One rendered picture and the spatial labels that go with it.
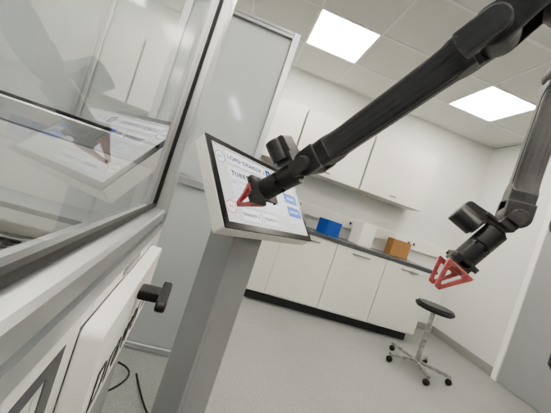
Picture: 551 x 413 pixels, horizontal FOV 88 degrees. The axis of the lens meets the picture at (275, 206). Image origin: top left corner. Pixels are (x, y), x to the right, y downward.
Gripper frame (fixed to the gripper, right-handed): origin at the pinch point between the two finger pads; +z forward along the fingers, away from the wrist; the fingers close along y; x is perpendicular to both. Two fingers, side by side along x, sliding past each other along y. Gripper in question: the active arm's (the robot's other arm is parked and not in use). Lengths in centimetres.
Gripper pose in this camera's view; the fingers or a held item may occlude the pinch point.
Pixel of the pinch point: (239, 203)
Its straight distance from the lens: 80.6
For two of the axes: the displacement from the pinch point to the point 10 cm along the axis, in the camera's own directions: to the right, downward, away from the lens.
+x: 2.4, 9.0, -3.5
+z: -8.0, 3.9, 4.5
